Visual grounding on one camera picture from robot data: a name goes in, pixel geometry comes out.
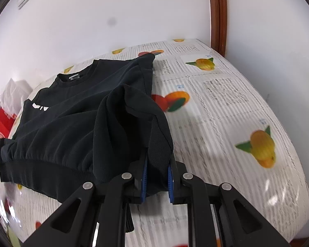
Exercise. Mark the brown wooden door frame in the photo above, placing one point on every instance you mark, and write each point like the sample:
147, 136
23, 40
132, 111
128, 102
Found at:
217, 15

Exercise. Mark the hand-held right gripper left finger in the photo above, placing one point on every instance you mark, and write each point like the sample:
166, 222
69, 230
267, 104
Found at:
144, 178

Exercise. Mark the fruit print tablecloth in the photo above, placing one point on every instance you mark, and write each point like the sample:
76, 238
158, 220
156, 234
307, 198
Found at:
221, 108

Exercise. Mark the black sweatshirt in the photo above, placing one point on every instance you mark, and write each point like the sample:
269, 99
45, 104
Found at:
79, 123

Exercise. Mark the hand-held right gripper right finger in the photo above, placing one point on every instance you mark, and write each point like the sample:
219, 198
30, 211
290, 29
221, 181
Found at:
170, 182

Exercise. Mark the brown wooden baseboard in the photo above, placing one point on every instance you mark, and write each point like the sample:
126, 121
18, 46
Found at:
298, 243

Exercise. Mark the red paper bag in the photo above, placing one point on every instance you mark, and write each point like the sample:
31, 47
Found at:
1, 123

